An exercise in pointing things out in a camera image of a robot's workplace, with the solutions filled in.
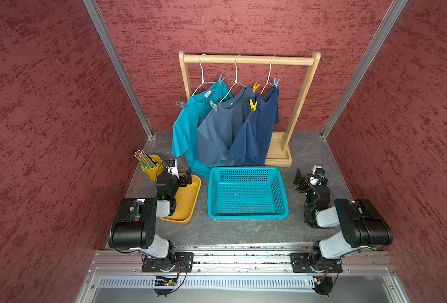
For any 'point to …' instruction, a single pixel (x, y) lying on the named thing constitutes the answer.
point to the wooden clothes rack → (278, 148)
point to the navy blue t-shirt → (252, 146)
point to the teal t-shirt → (184, 142)
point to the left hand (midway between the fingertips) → (181, 170)
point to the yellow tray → (185, 202)
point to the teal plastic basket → (247, 193)
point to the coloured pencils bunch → (146, 161)
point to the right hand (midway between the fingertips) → (307, 172)
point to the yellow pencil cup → (154, 172)
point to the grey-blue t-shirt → (216, 129)
